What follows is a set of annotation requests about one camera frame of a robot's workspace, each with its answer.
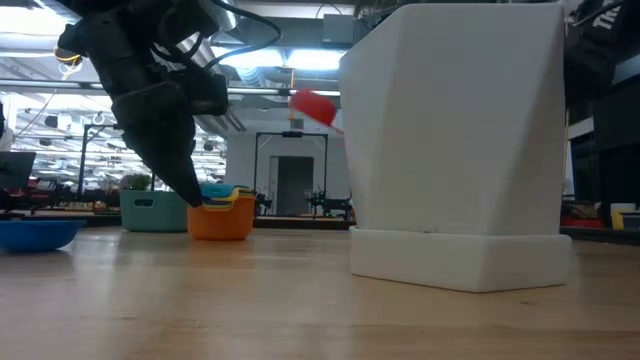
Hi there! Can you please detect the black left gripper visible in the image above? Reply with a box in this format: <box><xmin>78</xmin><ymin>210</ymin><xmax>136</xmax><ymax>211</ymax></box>
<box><xmin>106</xmin><ymin>78</ymin><xmax>204</xmax><ymax>209</ymax></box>

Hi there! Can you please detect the teal measuring cup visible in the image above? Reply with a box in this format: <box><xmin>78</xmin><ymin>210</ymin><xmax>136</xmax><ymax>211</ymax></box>
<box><xmin>200</xmin><ymin>182</ymin><xmax>251</xmax><ymax>199</ymax></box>

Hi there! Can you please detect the yellow measuring cup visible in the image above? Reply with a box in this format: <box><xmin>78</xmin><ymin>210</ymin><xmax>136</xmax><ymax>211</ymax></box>
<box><xmin>202</xmin><ymin>188</ymin><xmax>257</xmax><ymax>208</ymax></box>

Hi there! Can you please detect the orange measuring cup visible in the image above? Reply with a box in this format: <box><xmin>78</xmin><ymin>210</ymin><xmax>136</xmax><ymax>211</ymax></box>
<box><xmin>186</xmin><ymin>195</ymin><xmax>258</xmax><ymax>242</ymax></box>

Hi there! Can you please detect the blue measuring cup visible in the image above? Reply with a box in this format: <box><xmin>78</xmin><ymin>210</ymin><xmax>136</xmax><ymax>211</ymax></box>
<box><xmin>0</xmin><ymin>219</ymin><xmax>87</xmax><ymax>254</ymax></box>

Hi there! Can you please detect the red measuring cup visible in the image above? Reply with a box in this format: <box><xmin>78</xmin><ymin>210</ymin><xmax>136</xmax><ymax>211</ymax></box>
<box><xmin>288</xmin><ymin>87</ymin><xmax>346</xmax><ymax>136</ymax></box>

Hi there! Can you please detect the teal plastic basket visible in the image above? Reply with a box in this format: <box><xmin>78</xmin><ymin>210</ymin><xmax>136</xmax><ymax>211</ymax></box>
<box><xmin>118</xmin><ymin>189</ymin><xmax>191</xmax><ymax>234</ymax></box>

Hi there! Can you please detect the background potted plant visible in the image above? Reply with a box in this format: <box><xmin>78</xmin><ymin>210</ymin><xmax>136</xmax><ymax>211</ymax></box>
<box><xmin>119</xmin><ymin>172</ymin><xmax>154</xmax><ymax>193</ymax></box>

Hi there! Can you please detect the long ceiling tube light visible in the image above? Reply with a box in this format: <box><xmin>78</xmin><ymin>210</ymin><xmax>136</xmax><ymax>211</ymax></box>
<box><xmin>227</xmin><ymin>85</ymin><xmax>342</xmax><ymax>99</ymax></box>

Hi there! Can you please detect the dark background door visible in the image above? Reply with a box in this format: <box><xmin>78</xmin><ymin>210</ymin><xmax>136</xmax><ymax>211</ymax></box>
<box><xmin>276</xmin><ymin>155</ymin><xmax>316</xmax><ymax>217</ymax></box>

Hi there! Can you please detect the dark background monitor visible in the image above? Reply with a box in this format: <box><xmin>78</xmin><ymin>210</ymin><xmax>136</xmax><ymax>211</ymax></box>
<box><xmin>0</xmin><ymin>150</ymin><xmax>38</xmax><ymax>191</ymax></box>

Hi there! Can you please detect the ceiling light panel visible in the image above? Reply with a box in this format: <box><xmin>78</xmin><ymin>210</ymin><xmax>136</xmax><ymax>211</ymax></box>
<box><xmin>219</xmin><ymin>45</ymin><xmax>347</xmax><ymax>72</ymax></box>

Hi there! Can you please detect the white faceted planter pot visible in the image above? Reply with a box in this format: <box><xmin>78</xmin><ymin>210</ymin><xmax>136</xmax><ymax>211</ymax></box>
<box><xmin>338</xmin><ymin>2</ymin><xmax>571</xmax><ymax>237</ymax></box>

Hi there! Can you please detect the white planter saucer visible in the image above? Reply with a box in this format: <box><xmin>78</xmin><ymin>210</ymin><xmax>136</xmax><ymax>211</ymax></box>
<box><xmin>348</xmin><ymin>225</ymin><xmax>574</xmax><ymax>294</ymax></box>

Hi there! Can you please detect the background red tray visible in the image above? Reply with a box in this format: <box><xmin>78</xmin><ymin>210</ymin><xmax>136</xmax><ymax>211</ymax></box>
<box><xmin>560</xmin><ymin>215</ymin><xmax>606</xmax><ymax>230</ymax></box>

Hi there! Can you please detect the background yellow container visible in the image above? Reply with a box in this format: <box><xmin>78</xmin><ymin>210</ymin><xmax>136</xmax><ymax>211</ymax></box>
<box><xmin>609</xmin><ymin>201</ymin><xmax>638</xmax><ymax>231</ymax></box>

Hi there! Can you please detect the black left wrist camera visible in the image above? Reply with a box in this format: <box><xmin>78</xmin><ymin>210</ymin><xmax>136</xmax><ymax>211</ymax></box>
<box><xmin>183</xmin><ymin>66</ymin><xmax>230</xmax><ymax>118</ymax></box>

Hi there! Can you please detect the black background frame stand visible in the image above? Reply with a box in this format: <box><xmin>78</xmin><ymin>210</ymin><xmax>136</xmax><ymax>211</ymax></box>
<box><xmin>77</xmin><ymin>122</ymin><xmax>157</xmax><ymax>195</ymax></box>
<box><xmin>253</xmin><ymin>130</ymin><xmax>330</xmax><ymax>217</ymax></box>

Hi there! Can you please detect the thin yellow hanging cable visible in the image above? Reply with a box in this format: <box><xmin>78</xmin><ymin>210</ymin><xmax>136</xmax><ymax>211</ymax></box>
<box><xmin>52</xmin><ymin>45</ymin><xmax>84</xmax><ymax>77</ymax></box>

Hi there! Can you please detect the silver ceiling duct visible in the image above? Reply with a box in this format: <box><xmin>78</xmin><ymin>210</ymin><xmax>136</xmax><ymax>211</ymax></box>
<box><xmin>212</xmin><ymin>0</ymin><xmax>240</xmax><ymax>32</ymax></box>

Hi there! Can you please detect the black left wrist camera cable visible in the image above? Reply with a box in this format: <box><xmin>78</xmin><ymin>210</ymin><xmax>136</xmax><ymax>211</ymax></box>
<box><xmin>149</xmin><ymin>0</ymin><xmax>283</xmax><ymax>71</ymax></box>

